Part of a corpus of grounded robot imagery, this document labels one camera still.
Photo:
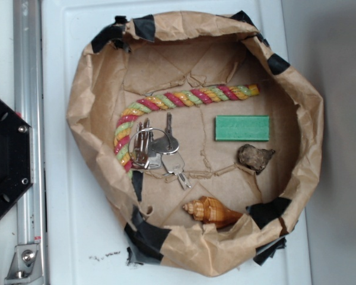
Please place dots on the orange striped conch shell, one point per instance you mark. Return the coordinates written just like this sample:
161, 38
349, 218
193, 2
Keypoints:
210, 210

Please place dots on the brown paper bag basket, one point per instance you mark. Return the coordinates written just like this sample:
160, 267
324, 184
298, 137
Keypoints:
196, 66

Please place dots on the green rectangular block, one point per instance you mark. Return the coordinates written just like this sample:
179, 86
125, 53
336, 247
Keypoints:
242, 128

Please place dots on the brown rough rock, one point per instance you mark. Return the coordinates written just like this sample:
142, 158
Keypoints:
253, 158

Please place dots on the white plastic tray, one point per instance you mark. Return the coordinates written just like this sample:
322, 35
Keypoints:
86, 242

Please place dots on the silver keys on ring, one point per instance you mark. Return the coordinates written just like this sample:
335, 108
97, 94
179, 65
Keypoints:
155, 148

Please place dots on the aluminium extrusion rail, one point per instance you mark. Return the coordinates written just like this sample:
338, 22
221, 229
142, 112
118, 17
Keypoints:
28, 97

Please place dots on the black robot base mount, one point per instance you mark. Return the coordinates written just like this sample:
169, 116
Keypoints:
15, 158

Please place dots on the metal corner bracket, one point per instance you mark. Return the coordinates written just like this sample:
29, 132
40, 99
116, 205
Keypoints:
26, 266

